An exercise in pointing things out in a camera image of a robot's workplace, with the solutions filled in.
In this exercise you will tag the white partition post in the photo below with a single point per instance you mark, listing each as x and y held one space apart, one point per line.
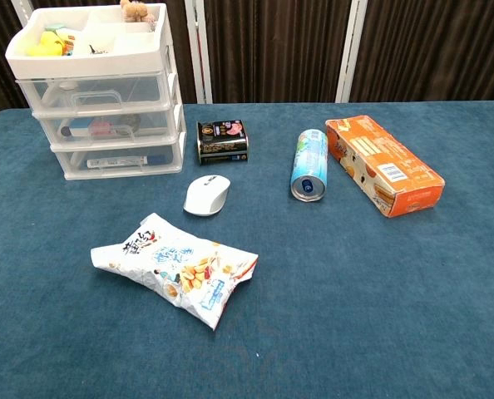
199 50
21 8
350 50

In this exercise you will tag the white computer mouse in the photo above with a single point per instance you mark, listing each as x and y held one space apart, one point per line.
206 196

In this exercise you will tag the black luncheon meat tin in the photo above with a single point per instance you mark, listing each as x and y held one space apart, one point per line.
222 143

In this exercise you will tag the teal small item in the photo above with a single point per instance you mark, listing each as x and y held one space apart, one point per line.
55 28

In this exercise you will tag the pink small box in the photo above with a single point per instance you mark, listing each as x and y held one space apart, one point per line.
103 128

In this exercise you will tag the clear drawer holding marker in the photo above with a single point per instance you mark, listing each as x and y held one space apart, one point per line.
173 157

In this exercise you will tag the clear drawer holding pink item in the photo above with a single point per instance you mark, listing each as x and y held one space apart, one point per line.
155 123

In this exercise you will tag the light blue drink can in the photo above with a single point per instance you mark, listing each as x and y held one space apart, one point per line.
310 162

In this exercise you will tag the orange and white small packet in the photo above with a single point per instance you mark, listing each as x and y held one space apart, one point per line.
68 45

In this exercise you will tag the blue and white eraser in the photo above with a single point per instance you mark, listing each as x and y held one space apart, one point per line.
78 128

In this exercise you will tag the white plastic drawer unit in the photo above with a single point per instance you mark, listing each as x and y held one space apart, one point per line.
85 64

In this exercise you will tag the white bottle in drawer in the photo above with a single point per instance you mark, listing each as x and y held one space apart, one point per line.
62 93

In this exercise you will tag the orange biscuit box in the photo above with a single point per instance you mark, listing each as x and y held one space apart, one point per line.
384 162

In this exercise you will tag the white marker pen blue cap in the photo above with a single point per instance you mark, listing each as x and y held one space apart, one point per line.
118 161

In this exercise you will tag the white snack bag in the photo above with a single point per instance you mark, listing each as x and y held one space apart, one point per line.
176 270

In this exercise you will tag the yellow rubber duck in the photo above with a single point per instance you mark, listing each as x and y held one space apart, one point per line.
47 45

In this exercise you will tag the brown teddy bear plush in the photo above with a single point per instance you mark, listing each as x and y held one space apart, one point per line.
134 11

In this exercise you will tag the small black clip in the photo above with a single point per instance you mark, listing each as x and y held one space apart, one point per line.
97 50

